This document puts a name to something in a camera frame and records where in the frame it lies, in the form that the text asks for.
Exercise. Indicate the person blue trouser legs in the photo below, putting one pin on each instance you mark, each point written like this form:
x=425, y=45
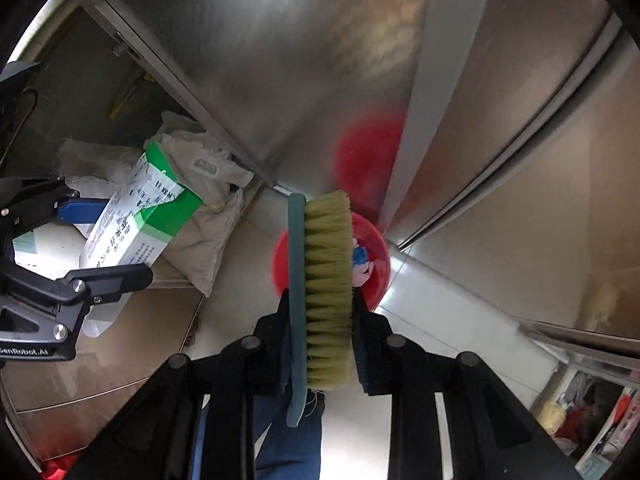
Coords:
x=272, y=449

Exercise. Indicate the white medicine box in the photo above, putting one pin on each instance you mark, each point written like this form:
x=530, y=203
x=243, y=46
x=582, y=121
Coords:
x=143, y=216

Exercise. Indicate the teal scrub brush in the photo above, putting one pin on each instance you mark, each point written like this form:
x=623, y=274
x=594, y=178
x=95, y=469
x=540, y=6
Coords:
x=319, y=296

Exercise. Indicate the pink blue plastic wrapper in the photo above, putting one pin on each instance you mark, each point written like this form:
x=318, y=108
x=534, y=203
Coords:
x=362, y=264

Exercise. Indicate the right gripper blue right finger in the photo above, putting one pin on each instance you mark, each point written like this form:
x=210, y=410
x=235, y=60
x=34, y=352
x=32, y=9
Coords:
x=369, y=342

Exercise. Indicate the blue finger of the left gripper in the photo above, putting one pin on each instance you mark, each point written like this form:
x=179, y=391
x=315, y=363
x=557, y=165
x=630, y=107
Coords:
x=108, y=284
x=81, y=210

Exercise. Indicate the red plastic trash bucket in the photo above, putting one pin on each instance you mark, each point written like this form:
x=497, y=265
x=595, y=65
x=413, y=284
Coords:
x=368, y=236

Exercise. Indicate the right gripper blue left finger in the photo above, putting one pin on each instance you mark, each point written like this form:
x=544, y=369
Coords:
x=274, y=352

